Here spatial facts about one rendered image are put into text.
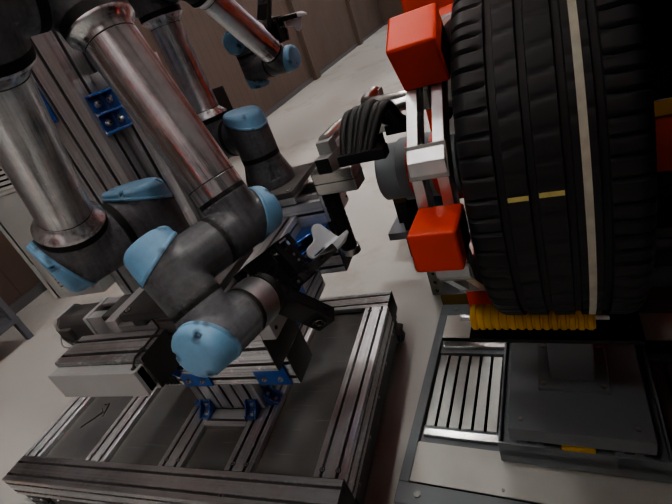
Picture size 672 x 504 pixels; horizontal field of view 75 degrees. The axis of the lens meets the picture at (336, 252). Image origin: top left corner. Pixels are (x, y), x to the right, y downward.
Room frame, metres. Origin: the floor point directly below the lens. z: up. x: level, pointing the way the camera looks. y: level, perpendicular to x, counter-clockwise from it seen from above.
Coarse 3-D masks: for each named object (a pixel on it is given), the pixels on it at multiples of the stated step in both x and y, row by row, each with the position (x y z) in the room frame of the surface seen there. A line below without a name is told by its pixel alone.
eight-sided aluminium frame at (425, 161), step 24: (408, 96) 0.72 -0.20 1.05; (432, 96) 0.69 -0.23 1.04; (408, 120) 0.69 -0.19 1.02; (432, 120) 0.66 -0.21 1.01; (408, 144) 0.67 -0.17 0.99; (432, 144) 0.64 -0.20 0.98; (408, 168) 0.65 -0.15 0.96; (432, 168) 0.63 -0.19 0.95; (456, 192) 0.64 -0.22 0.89; (480, 288) 0.73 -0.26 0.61
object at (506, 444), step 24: (504, 360) 0.93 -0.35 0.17; (504, 384) 0.85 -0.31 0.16; (648, 384) 0.71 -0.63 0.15; (504, 408) 0.79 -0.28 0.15; (504, 432) 0.73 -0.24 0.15; (504, 456) 0.69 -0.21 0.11; (528, 456) 0.66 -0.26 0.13; (552, 456) 0.63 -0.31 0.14; (576, 456) 0.60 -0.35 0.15; (600, 456) 0.58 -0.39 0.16; (624, 456) 0.55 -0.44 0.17; (648, 456) 0.55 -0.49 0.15
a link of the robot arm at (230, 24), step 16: (176, 0) 1.34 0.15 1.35; (192, 0) 1.32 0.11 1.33; (208, 0) 1.32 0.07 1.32; (224, 0) 1.35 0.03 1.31; (224, 16) 1.36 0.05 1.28; (240, 16) 1.38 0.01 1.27; (240, 32) 1.40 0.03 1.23; (256, 32) 1.41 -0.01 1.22; (256, 48) 1.44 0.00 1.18; (272, 48) 1.45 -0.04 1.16; (288, 48) 1.47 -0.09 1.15; (272, 64) 1.48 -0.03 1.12; (288, 64) 1.47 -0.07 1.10
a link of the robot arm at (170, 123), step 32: (64, 0) 0.65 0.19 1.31; (96, 0) 0.65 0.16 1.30; (64, 32) 0.66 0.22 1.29; (96, 32) 0.65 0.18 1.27; (128, 32) 0.66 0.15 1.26; (96, 64) 0.65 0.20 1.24; (128, 64) 0.63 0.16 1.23; (160, 64) 0.66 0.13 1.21; (128, 96) 0.63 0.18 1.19; (160, 96) 0.62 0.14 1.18; (160, 128) 0.61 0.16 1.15; (192, 128) 0.62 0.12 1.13; (192, 160) 0.60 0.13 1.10; (224, 160) 0.62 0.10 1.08; (192, 192) 0.60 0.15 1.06; (224, 192) 0.59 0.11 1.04; (256, 192) 0.61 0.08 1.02; (224, 224) 0.56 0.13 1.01; (256, 224) 0.58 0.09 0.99
